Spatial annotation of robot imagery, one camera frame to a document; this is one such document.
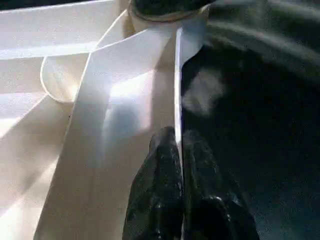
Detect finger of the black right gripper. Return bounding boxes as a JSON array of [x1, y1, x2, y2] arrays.
[[133, 0, 214, 17]]

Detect white plastic table top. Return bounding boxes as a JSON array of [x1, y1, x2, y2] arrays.
[[0, 0, 210, 240]]

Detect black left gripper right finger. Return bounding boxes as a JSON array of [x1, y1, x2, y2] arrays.
[[181, 129, 258, 240]]

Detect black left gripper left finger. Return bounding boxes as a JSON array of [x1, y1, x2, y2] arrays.
[[124, 126, 186, 240]]

